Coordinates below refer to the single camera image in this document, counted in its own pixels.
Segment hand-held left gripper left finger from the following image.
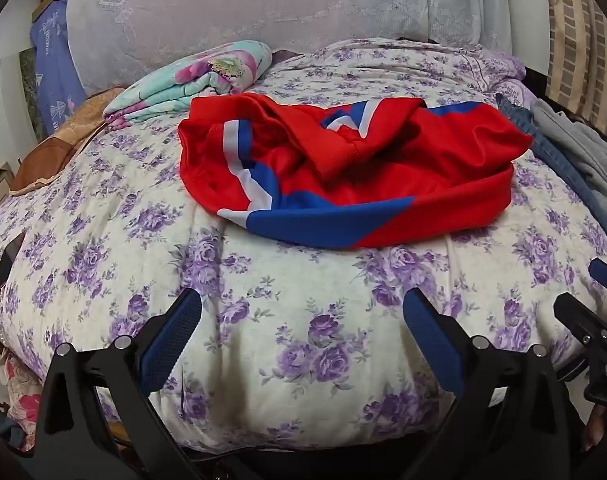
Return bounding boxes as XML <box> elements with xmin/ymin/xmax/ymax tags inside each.
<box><xmin>34</xmin><ymin>289</ymin><xmax>204</xmax><ymax>480</ymax></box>

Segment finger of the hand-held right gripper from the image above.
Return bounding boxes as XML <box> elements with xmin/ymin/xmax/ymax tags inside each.
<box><xmin>553</xmin><ymin>292</ymin><xmax>607</xmax><ymax>348</ymax></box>
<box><xmin>587</xmin><ymin>258</ymin><xmax>607</xmax><ymax>288</ymax></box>

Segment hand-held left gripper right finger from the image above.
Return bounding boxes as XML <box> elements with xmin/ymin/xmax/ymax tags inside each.
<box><xmin>402</xmin><ymin>287</ymin><xmax>570</xmax><ymax>480</ymax></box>

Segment red blue white jacket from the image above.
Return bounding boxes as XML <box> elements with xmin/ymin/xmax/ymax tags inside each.
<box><xmin>176</xmin><ymin>92</ymin><xmax>536</xmax><ymax>250</ymax></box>

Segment purple floral quilt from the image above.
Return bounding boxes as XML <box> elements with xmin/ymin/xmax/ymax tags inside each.
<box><xmin>0</xmin><ymin>38</ymin><xmax>607</xmax><ymax>453</ymax></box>

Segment grey garment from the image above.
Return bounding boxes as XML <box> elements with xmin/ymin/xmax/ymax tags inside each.
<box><xmin>531</xmin><ymin>99</ymin><xmax>607</xmax><ymax>253</ymax></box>

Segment blue jeans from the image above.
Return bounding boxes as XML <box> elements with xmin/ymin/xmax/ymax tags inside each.
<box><xmin>496</xmin><ymin>94</ymin><xmax>607</xmax><ymax>231</ymax></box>

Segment pink floral sheet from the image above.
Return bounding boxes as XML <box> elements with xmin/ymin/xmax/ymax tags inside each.
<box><xmin>0</xmin><ymin>350</ymin><xmax>47</xmax><ymax>453</ymax></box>

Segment dark flat object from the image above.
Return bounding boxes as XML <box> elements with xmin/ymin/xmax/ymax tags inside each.
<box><xmin>0</xmin><ymin>232</ymin><xmax>27</xmax><ymax>293</ymax></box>

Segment brown cushion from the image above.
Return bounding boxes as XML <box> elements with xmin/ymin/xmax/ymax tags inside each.
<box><xmin>8</xmin><ymin>87</ymin><xmax>127</xmax><ymax>197</ymax></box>

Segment beige brick-pattern curtain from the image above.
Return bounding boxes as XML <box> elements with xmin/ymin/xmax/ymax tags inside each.
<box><xmin>543</xmin><ymin>0</ymin><xmax>607</xmax><ymax>136</ymax></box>

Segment folded teal floral blanket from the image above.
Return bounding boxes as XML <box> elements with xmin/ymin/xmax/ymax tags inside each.
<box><xmin>104</xmin><ymin>39</ymin><xmax>273</xmax><ymax>130</ymax></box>

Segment blue printed cloth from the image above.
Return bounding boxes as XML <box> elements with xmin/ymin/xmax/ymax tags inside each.
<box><xmin>30</xmin><ymin>0</ymin><xmax>88</xmax><ymax>136</ymax></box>

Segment large lavender lace pillow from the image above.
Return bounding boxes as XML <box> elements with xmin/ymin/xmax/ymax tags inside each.
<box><xmin>66</xmin><ymin>0</ymin><xmax>513</xmax><ymax>97</ymax></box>

